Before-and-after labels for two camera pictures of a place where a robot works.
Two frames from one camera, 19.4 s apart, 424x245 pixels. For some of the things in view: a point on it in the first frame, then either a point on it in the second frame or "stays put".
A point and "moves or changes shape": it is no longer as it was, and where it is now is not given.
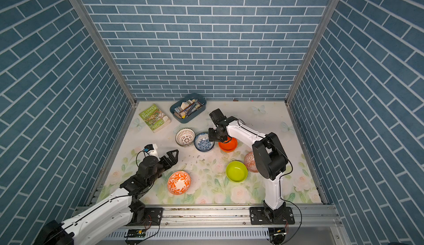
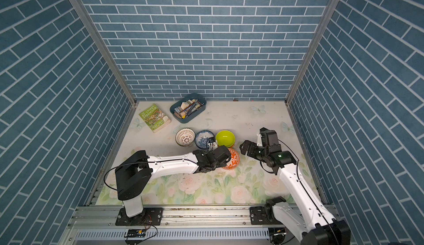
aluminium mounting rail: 306,217 stays put
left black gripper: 173,161 -> 223,163
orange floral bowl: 179,182 -> 234,161
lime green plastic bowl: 236,171 moves or changes shape
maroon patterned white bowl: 185,137 stays put
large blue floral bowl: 202,142 stays put
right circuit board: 276,231 stays put
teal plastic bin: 187,106 stays put
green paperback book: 154,118 stays put
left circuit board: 136,233 stays put
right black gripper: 211,138 -> 250,152
